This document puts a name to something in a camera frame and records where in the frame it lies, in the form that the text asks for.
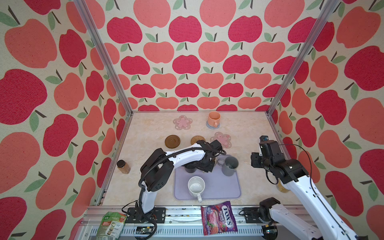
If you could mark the right corner aluminium post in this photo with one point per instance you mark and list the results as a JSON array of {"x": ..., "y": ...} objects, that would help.
[{"x": 319, "y": 24}]

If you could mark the corner aluminium post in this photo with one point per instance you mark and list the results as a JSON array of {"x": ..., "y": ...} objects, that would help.
[
  {"x": 319, "y": 24},
  {"x": 87, "y": 19}
]

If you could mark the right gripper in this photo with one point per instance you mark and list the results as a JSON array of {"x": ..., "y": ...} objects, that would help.
[{"x": 255, "y": 157}]

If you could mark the lavender tray mat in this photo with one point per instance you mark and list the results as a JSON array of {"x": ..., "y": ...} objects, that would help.
[{"x": 218, "y": 186}]

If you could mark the peach orange mug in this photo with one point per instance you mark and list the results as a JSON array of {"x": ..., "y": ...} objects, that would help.
[{"x": 214, "y": 118}]

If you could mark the black mug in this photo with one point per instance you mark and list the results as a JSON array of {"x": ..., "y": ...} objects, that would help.
[{"x": 190, "y": 168}]

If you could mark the aluminium front rail frame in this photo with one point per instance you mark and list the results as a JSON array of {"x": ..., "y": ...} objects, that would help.
[{"x": 185, "y": 223}]

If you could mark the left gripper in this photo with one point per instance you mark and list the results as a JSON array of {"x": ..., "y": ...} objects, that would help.
[{"x": 209, "y": 169}]

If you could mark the brown wooden round coaster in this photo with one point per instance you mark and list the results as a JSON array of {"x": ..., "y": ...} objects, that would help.
[{"x": 172, "y": 141}]

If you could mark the grey woven round coaster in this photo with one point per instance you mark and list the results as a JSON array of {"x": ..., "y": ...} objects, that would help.
[{"x": 212, "y": 127}]

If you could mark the green snack packet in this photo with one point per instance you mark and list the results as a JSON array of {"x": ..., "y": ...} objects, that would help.
[{"x": 111, "y": 226}]

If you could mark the white mug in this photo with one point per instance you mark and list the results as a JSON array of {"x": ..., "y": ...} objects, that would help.
[{"x": 196, "y": 187}]

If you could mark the pink flower coaster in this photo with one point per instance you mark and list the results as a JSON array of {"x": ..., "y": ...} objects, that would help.
[
  {"x": 224, "y": 139},
  {"x": 182, "y": 123}
]

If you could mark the woven rattan round coaster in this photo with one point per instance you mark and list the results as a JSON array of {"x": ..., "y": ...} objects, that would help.
[{"x": 195, "y": 139}]

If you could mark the left corner aluminium post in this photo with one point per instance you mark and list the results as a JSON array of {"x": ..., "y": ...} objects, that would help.
[{"x": 87, "y": 19}]

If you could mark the yellow jar white lid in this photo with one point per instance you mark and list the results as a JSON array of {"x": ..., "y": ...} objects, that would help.
[{"x": 281, "y": 188}]

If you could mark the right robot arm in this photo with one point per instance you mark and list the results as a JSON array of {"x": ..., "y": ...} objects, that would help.
[{"x": 328, "y": 225}]

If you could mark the brown spice jar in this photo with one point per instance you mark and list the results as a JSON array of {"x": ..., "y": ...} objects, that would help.
[{"x": 123, "y": 166}]

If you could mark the grey mug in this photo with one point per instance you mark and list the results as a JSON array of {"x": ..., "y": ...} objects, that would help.
[{"x": 229, "y": 165}]

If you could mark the purple Fox's candy bag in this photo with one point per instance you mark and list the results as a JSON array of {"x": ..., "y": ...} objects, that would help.
[{"x": 218, "y": 218}]

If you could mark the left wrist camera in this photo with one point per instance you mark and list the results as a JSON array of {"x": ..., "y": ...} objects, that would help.
[{"x": 216, "y": 145}]

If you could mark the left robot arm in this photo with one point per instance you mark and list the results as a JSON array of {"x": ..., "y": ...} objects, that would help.
[{"x": 156, "y": 171}]

